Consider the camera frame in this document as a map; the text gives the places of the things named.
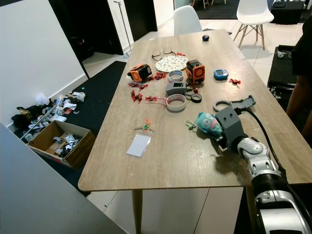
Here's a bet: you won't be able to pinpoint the teal plush toy keychain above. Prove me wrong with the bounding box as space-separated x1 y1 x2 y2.
185 112 224 139

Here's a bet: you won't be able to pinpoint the keys with orange tag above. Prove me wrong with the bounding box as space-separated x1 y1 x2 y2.
134 117 154 133

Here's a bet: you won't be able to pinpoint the light wooden table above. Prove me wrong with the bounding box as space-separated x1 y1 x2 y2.
78 29 312 234

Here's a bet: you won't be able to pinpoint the large white red tape roll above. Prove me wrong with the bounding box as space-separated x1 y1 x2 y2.
166 94 188 112

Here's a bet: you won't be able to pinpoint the blue digital timer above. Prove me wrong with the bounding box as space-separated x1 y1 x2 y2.
214 69 230 80

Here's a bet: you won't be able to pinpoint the grey plastic device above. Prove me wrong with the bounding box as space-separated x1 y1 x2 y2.
166 81 196 98

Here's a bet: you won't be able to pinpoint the orange black cube device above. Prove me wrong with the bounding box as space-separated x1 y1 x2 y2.
186 59 206 83

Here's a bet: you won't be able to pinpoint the small white tape roll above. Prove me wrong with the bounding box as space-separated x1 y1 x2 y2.
168 70 184 82

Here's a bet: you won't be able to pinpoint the thin red ribbon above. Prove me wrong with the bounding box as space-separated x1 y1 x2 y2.
142 96 168 104

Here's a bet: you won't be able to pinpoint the white plastic card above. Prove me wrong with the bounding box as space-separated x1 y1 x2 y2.
126 134 152 157

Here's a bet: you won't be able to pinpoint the black floor mat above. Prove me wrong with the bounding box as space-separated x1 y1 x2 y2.
266 45 312 105

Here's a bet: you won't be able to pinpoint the patterned round plate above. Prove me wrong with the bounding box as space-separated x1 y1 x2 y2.
155 55 190 73

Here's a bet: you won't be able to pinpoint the dark rimmed glasses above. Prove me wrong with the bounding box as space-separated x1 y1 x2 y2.
151 47 176 62

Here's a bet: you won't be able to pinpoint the flat orange black device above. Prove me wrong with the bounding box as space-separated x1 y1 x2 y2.
127 63 152 82

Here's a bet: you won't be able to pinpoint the dark gold foil bag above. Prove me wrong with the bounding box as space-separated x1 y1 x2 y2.
14 108 39 125

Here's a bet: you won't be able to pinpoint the person in black clothes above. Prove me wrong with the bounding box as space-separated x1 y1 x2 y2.
285 22 312 142

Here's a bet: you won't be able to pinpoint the white shell chair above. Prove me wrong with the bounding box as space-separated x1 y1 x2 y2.
174 6 203 36
233 0 274 50

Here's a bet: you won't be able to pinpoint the black floor rug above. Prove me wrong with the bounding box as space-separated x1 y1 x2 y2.
10 61 130 193

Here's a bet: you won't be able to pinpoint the black equipment case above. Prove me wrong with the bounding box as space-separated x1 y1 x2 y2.
271 0 304 25

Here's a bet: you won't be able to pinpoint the brown cardboard box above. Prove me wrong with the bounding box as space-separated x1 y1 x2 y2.
28 120 97 170

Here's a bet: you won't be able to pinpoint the crumpled white wrapper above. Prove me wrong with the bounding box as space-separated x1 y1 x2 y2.
63 90 86 105

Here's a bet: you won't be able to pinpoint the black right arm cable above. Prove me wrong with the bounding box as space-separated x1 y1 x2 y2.
244 108 312 215

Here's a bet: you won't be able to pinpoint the grey ring handled tool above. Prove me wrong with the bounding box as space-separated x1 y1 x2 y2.
213 96 256 114

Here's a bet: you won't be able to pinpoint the white charger with cable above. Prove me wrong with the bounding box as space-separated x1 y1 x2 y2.
275 48 293 58

